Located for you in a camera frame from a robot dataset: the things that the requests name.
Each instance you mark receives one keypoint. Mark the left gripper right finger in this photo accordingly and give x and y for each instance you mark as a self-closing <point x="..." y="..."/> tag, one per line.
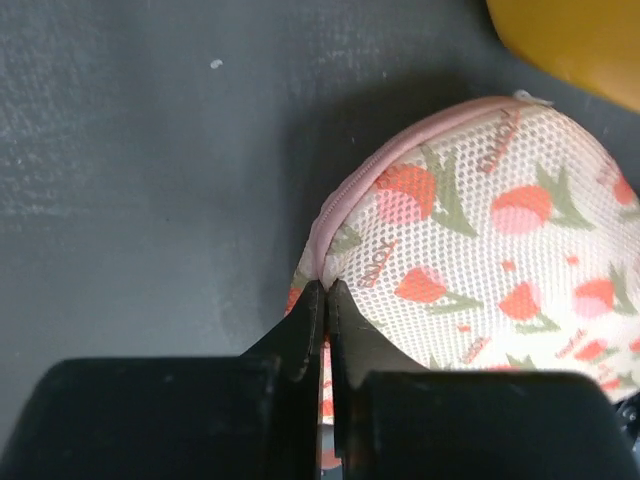
<point x="395" y="419"/>

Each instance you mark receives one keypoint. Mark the floral mesh laundry bag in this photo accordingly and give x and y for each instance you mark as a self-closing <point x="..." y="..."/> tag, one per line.
<point x="496" y="235"/>

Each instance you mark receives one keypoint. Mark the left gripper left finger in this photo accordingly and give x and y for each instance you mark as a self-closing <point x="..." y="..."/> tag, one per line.
<point x="252" y="416"/>

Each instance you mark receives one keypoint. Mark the yellow plastic basket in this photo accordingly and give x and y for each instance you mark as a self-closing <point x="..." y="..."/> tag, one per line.
<point x="593" y="45"/>

